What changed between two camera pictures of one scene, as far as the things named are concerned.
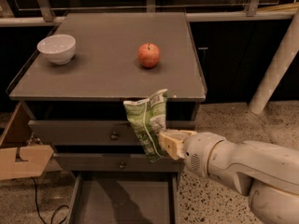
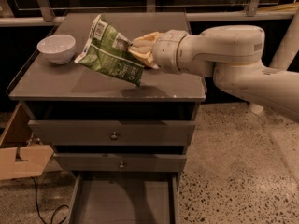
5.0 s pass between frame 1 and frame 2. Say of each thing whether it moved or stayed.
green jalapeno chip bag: moved
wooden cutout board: stayed
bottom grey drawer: stayed
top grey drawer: stayed
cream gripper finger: moved
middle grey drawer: stayed
